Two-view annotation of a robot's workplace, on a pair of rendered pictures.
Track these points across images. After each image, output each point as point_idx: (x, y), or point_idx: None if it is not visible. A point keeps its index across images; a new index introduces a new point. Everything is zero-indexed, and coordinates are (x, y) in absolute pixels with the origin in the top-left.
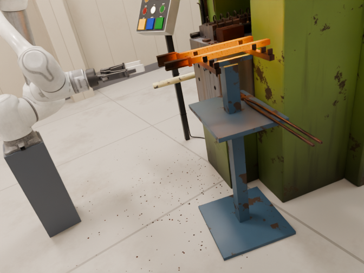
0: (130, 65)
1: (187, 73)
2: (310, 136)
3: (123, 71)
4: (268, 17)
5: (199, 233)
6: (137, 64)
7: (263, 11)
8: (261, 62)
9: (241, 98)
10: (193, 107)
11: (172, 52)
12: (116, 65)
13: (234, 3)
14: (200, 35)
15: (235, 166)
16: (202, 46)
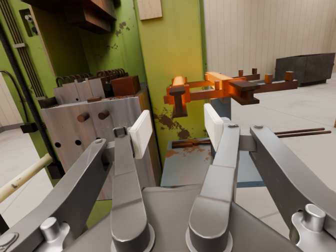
0: (144, 132)
1: (21, 173)
2: (311, 130)
3: (264, 128)
4: (179, 59)
5: None
6: (148, 124)
7: (169, 54)
8: (170, 108)
9: (196, 143)
10: (178, 183)
11: (173, 86)
12: (97, 153)
13: (71, 69)
14: (59, 101)
15: None
16: (95, 107)
